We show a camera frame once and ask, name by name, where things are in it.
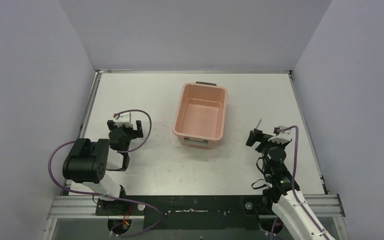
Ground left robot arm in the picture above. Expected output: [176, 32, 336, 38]
[62, 120, 144, 216]

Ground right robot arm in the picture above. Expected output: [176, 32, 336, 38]
[246, 125, 333, 240]

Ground pink plastic bin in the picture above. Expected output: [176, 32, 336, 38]
[172, 81, 228, 149]

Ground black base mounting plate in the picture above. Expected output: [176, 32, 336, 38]
[93, 195, 284, 233]

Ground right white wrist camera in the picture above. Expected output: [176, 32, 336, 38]
[268, 126, 291, 145]

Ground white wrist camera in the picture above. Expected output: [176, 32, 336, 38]
[113, 112, 132, 127]
[268, 126, 291, 145]

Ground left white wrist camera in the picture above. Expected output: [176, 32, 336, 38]
[113, 112, 132, 127]

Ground aluminium front rail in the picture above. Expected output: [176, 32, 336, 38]
[47, 194, 346, 220]

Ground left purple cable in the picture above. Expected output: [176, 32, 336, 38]
[47, 109, 164, 238]

